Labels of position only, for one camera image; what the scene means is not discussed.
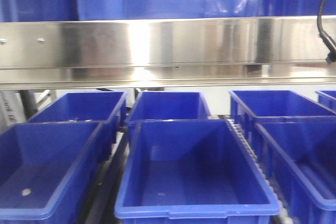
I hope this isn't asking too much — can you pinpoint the blue bin rear centre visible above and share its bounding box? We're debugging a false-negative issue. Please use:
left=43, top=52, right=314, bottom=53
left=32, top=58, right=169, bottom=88
left=125, top=91, right=211, bottom=127

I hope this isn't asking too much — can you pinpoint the blue bin rear left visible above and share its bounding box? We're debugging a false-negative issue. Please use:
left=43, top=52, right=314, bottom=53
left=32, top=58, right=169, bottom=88
left=26, top=91, right=127, bottom=157

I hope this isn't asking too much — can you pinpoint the blue bin lower centre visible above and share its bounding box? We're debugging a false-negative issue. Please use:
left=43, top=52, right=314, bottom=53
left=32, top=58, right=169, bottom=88
left=114, top=120, right=280, bottom=223

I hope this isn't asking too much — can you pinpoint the blue bin rear right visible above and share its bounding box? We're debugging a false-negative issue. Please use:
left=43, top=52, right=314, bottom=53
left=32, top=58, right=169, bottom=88
left=229, top=90, right=335, bottom=138

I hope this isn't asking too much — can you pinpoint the blue bin lower right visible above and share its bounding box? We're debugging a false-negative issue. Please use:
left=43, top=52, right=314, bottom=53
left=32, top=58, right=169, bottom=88
left=253, top=115, right=336, bottom=224

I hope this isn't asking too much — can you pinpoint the blue bin lower left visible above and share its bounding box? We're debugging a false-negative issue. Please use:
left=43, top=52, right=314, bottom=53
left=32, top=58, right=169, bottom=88
left=1, top=122, right=102, bottom=223

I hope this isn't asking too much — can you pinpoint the white roller track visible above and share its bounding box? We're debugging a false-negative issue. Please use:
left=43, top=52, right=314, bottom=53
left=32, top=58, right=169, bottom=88
left=228, top=119, right=294, bottom=223

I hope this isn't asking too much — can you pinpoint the stainless steel shelf front rail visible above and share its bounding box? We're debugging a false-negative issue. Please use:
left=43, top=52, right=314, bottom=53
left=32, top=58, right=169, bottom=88
left=1, top=16, right=335, bottom=90

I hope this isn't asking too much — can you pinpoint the black cable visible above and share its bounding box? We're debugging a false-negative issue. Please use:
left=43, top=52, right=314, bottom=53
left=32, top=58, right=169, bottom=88
left=316, top=0, right=336, bottom=65

